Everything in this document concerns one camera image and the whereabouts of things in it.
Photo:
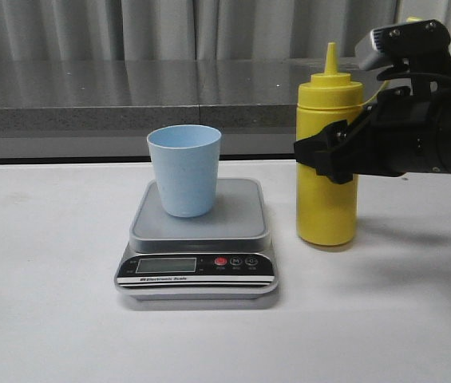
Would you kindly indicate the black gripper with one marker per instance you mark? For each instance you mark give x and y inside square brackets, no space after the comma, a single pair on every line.
[394,136]

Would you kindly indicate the yellow squeeze bottle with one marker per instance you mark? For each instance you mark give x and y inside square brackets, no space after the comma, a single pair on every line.
[327,182]

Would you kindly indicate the light blue plastic cup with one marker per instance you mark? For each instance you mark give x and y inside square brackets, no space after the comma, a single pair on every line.
[185,159]

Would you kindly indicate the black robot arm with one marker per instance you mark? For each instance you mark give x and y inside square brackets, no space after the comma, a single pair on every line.
[442,116]

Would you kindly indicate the silver electronic kitchen scale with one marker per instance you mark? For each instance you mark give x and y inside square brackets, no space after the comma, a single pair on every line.
[222,259]

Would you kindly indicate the grey granite counter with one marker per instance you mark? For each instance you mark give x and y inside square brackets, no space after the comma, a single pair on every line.
[97,111]

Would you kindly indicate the grey curtain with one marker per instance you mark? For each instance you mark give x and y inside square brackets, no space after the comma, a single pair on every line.
[196,30]

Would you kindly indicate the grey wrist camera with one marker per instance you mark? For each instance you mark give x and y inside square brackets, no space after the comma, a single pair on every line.
[420,46]

